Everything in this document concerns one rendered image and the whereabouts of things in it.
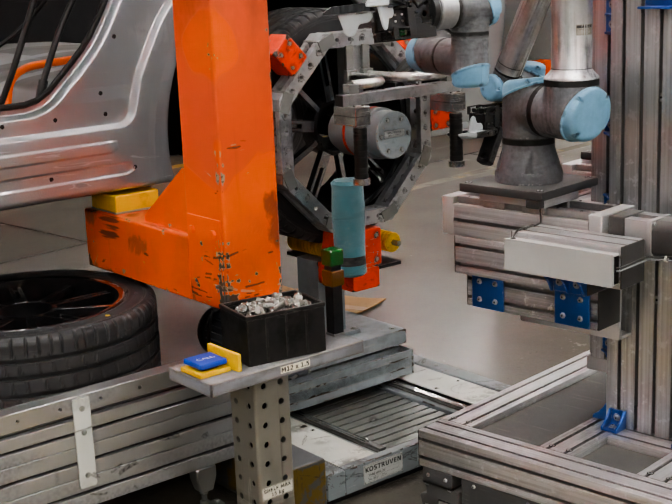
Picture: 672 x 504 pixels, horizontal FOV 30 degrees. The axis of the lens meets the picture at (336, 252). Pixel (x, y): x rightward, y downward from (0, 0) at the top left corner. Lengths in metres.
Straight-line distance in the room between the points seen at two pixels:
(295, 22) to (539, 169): 0.94
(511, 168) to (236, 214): 0.64
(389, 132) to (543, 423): 0.87
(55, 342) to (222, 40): 0.79
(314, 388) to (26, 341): 0.94
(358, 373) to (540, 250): 1.14
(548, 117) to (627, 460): 0.79
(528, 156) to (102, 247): 1.24
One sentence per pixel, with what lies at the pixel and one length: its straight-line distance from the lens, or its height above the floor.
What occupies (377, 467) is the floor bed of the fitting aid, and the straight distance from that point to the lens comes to 3.23.
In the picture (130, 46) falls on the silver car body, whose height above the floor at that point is 1.11.
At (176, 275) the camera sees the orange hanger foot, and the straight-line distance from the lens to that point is 3.12.
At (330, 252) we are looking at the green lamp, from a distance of 2.90.
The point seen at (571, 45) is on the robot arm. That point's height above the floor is 1.13.
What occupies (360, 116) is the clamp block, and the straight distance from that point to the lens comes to 3.17.
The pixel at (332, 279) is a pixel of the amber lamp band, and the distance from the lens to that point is 2.92.
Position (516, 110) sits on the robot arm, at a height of 0.98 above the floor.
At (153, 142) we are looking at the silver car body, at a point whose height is 0.86.
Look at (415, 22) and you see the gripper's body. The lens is 2.41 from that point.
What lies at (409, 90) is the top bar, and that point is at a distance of 3.32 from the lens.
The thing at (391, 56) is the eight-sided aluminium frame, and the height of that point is 1.04.
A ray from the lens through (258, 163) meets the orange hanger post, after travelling 2.93.
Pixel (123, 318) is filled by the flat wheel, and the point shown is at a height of 0.50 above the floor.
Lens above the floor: 1.34
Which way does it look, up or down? 14 degrees down
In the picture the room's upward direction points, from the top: 2 degrees counter-clockwise
